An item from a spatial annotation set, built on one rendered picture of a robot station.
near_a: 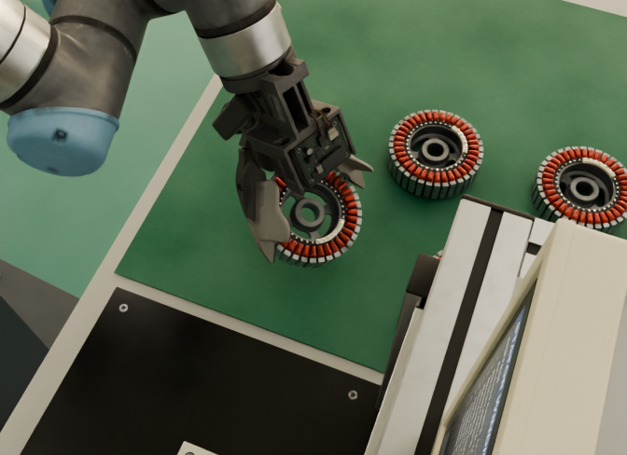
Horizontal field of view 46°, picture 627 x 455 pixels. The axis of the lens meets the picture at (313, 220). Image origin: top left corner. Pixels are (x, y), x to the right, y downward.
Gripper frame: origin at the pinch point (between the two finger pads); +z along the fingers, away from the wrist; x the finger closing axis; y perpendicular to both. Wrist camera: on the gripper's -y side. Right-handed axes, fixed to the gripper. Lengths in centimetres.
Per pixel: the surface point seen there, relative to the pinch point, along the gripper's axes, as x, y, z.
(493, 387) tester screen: -19, 46, -26
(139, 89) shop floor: 28, -122, 25
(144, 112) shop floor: 24, -116, 29
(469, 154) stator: 20.7, 3.1, 4.8
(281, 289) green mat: -6.1, -2.0, 6.3
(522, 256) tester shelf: -5.3, 34.4, -15.2
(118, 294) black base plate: -19.7, -10.7, -0.6
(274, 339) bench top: -10.6, 1.2, 8.4
